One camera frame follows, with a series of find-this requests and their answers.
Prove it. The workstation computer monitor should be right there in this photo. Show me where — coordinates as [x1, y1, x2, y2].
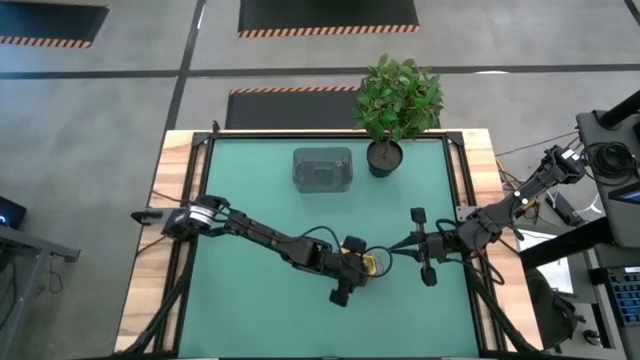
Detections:
[607, 180, 640, 206]

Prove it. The black power adapter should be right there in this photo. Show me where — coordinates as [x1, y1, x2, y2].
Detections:
[544, 191, 577, 227]

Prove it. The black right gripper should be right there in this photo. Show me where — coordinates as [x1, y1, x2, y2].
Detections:
[389, 206, 449, 288]

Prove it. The dark grey desk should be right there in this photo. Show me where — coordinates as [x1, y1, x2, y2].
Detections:
[0, 223, 82, 360]

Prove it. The black floor mat striped edge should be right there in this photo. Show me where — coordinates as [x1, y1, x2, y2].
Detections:
[237, 0, 421, 40]
[0, 0, 111, 50]
[224, 86, 362, 131]

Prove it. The green table mat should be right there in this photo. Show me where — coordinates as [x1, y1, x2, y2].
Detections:
[178, 137, 480, 359]

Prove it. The green plant in black pot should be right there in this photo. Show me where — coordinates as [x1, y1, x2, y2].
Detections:
[351, 52, 445, 179]

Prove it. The black keyboard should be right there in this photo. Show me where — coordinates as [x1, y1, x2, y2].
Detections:
[606, 266, 640, 327]

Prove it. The black device with blue light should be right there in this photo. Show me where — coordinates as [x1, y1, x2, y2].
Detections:
[0, 195, 29, 230]

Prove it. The coiled black cable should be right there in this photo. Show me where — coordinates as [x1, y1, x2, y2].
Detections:
[581, 141, 640, 180]

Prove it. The black desk leg bar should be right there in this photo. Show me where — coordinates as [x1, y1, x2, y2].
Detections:
[519, 215, 617, 269]

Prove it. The grey equipment cart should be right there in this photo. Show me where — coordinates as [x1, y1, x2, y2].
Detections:
[574, 107, 640, 249]

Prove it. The white paper sheet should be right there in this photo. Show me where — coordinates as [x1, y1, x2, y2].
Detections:
[514, 230, 575, 295]

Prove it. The black pole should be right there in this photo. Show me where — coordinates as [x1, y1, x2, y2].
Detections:
[598, 89, 640, 129]

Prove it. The black bag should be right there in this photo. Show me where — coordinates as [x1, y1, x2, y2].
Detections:
[524, 267, 586, 351]

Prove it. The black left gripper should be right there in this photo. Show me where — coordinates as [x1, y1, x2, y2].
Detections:
[327, 235, 381, 308]

